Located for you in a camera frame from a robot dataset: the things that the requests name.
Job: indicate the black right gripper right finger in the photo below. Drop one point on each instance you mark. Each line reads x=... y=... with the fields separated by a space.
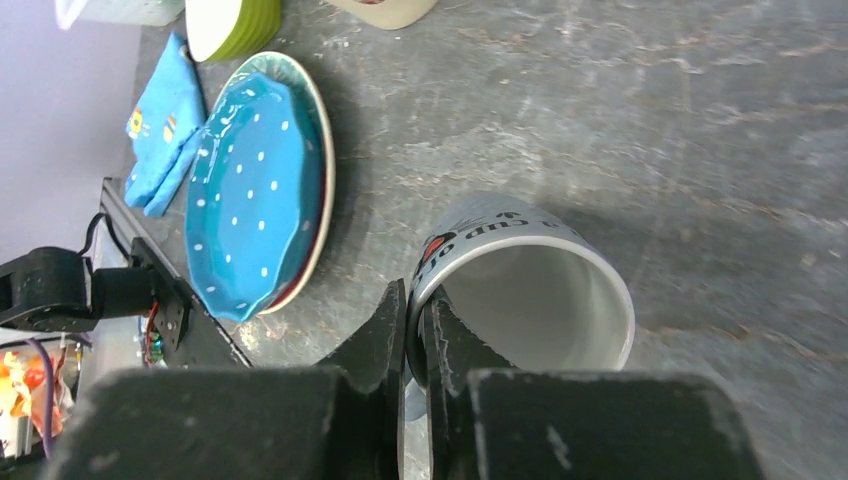
x=491 y=421

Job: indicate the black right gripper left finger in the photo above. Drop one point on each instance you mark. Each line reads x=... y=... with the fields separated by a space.
x=341 y=418

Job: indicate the small white blue cup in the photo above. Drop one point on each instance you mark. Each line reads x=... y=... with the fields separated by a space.
x=527 y=284

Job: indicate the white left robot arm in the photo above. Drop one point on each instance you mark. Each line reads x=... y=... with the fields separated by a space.
x=56 y=290

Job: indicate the blue dotted plate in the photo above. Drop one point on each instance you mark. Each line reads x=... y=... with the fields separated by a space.
x=254 y=197

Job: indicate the blue printed cloth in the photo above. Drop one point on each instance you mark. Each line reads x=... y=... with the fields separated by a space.
x=164 y=130

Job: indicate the green interior mug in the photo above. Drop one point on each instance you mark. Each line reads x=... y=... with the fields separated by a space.
x=386 y=14

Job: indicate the white plastic basket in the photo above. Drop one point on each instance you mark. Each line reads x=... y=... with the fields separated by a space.
x=128 y=12

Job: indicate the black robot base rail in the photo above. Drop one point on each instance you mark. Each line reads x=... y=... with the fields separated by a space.
x=191 y=336

